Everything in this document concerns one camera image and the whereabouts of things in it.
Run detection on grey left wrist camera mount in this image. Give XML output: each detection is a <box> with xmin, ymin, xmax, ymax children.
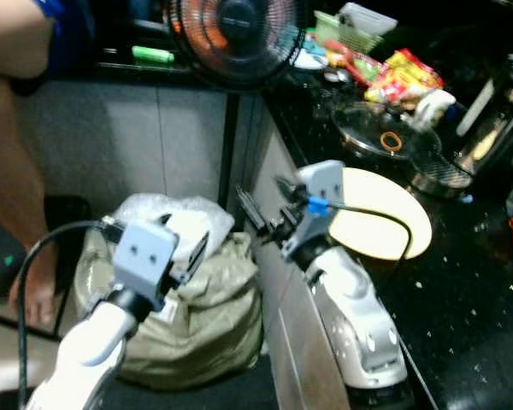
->
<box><xmin>115</xmin><ymin>220</ymin><xmax>179</xmax><ymax>300</ymax></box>

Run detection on olive green woven sack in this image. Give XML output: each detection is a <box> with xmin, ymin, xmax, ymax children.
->
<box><xmin>73</xmin><ymin>205</ymin><xmax>264</xmax><ymax>392</ymax></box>

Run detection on green oblong item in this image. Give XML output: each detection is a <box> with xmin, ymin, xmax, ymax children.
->
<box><xmin>131</xmin><ymin>45</ymin><xmax>175</xmax><ymax>65</ymax></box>

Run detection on grey kitchen cabinet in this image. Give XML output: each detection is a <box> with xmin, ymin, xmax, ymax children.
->
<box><xmin>34</xmin><ymin>81</ymin><xmax>437</xmax><ymax>410</ymax></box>

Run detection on red tray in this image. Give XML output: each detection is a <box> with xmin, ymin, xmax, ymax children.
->
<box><xmin>324</xmin><ymin>38</ymin><xmax>382</xmax><ymax>83</ymax></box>

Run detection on yellow red noodle packets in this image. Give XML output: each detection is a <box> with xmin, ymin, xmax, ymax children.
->
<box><xmin>365</xmin><ymin>48</ymin><xmax>446</xmax><ymax>106</ymax></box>

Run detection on white mug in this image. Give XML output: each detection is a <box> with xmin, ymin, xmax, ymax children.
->
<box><xmin>414</xmin><ymin>87</ymin><xmax>457</xmax><ymax>130</ymax></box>

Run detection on black and silver coffee machine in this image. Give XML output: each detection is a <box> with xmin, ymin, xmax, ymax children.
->
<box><xmin>457</xmin><ymin>54</ymin><xmax>513</xmax><ymax>178</ymax></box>

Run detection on person's bare leg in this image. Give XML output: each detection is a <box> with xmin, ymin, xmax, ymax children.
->
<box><xmin>0</xmin><ymin>0</ymin><xmax>65</xmax><ymax>330</ymax></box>

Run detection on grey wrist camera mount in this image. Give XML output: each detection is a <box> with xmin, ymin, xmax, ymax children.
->
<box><xmin>282</xmin><ymin>160</ymin><xmax>345</xmax><ymax>257</ymax></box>
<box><xmin>115</xmin><ymin>220</ymin><xmax>179</xmax><ymax>300</ymax></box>

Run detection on black cable with blue clip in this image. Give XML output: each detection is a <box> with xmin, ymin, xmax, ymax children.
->
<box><xmin>306</xmin><ymin>196</ymin><xmax>414</xmax><ymax>257</ymax></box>

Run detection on black standing fan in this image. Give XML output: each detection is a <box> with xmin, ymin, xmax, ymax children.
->
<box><xmin>168</xmin><ymin>0</ymin><xmax>310</xmax><ymax>185</ymax></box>

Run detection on cream round plate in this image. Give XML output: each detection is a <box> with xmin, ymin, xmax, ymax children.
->
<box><xmin>325</xmin><ymin>167</ymin><xmax>433</xmax><ymax>261</ymax></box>

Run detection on glass pot lid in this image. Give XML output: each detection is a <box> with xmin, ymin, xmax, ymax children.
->
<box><xmin>333</xmin><ymin>100</ymin><xmax>442</xmax><ymax>160</ymax></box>

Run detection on white flat container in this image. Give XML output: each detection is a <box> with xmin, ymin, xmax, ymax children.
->
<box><xmin>339</xmin><ymin>2</ymin><xmax>399</xmax><ymax>36</ymax></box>

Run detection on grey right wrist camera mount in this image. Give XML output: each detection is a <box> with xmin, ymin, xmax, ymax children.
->
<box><xmin>282</xmin><ymin>160</ymin><xmax>345</xmax><ymax>257</ymax></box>

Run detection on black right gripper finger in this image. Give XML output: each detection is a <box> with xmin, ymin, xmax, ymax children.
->
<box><xmin>234</xmin><ymin>183</ymin><xmax>273</xmax><ymax>237</ymax></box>
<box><xmin>274</xmin><ymin>174</ymin><xmax>307</xmax><ymax>208</ymax></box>

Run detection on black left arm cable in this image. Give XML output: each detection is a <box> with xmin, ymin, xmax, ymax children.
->
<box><xmin>17</xmin><ymin>220</ymin><xmax>116</xmax><ymax>410</ymax></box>

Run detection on green plastic basket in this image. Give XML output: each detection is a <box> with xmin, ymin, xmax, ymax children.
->
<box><xmin>311</xmin><ymin>10</ymin><xmax>384</xmax><ymax>55</ymax></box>

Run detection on blue shorts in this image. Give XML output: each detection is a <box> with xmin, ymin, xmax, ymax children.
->
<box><xmin>34</xmin><ymin>0</ymin><xmax>97</xmax><ymax>82</ymax></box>

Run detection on white bubble wrap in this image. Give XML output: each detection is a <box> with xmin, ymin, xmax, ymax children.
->
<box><xmin>113</xmin><ymin>192</ymin><xmax>236</xmax><ymax>270</ymax></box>

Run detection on orange rubber band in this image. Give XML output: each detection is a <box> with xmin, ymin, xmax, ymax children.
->
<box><xmin>380</xmin><ymin>130</ymin><xmax>404</xmax><ymax>154</ymax></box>

